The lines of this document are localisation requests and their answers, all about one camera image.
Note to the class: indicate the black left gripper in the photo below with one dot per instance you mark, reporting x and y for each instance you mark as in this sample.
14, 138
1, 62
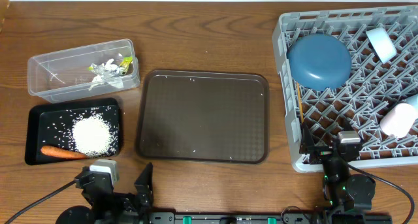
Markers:
145, 186

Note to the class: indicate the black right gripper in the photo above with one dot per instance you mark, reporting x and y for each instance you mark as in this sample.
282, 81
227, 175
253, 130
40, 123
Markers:
307, 147

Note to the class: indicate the wooden chopstick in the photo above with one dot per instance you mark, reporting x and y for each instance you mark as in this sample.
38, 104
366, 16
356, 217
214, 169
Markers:
300, 103

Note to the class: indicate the pile of white rice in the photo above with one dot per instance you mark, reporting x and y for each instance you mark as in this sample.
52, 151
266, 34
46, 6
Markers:
92, 131

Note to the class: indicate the dark blue plate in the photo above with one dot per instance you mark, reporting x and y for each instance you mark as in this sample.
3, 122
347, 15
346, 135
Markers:
319, 61

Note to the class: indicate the pink plastic cup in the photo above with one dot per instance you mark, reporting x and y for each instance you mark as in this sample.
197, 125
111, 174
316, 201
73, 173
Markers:
398, 121

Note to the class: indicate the orange carrot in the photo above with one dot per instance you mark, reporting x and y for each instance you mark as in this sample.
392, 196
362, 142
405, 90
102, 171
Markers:
53, 151

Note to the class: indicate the light blue cup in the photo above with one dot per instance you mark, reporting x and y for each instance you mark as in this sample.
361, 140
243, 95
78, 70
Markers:
413, 101

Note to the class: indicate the aluminium foil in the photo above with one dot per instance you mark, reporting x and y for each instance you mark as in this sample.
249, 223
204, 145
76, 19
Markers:
106, 70

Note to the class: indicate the light blue bowl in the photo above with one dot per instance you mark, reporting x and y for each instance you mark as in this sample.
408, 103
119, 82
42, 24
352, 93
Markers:
382, 44

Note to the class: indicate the yellow green wrapper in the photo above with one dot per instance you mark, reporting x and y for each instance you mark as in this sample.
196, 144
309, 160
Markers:
124, 65

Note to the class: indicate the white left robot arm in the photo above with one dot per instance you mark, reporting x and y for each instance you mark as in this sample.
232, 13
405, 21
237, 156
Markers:
78, 214

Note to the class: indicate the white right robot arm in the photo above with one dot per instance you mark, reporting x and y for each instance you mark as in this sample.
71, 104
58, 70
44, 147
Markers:
350, 195

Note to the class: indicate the grey dishwasher rack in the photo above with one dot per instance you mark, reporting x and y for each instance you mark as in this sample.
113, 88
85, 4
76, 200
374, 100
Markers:
371, 90

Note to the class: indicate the dark brown serving tray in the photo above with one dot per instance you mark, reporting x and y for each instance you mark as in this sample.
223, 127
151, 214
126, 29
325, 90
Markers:
204, 116

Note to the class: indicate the black plastic tray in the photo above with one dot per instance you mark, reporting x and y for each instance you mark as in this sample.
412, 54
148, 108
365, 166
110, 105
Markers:
33, 156

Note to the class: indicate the clear plastic bin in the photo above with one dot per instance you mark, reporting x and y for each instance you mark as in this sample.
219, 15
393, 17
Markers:
64, 76

